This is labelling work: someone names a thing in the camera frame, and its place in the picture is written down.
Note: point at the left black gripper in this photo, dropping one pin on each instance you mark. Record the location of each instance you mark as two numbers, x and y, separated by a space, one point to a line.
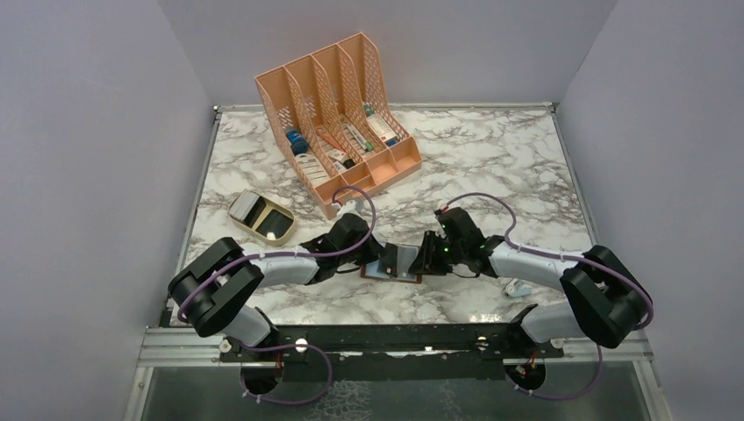
374 252

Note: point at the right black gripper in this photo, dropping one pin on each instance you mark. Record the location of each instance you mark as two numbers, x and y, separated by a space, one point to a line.
425 261

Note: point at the black VIP credit card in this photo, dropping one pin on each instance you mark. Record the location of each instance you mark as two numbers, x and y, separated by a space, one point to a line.
389 259

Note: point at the brown leather card holder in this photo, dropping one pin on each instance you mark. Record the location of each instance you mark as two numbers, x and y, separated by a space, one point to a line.
406 257

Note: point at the stack of credit cards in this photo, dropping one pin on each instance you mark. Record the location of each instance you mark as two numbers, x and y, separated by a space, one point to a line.
247 207

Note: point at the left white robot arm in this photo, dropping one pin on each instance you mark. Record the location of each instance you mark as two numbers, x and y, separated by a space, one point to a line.
213 290

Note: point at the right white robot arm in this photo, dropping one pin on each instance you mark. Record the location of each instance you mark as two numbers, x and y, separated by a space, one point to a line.
603 302

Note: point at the black card in tray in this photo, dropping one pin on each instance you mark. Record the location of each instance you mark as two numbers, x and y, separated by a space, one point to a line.
275 225

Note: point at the small white blue object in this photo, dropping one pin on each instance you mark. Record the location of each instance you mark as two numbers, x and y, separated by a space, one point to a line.
516 288

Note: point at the white labelled box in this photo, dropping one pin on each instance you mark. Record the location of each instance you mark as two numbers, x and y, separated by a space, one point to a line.
312 169

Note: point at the red white box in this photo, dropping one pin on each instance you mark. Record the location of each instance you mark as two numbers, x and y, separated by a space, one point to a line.
382 129

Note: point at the tan oval tray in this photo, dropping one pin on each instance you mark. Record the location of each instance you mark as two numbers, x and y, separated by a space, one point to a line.
271 205

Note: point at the pink plastic file organizer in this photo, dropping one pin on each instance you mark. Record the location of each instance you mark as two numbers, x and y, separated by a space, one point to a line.
327 96

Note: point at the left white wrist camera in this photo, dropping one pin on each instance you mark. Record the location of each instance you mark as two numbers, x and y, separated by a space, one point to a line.
352 207

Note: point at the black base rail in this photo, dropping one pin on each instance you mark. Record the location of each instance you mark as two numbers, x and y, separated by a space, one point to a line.
312 353

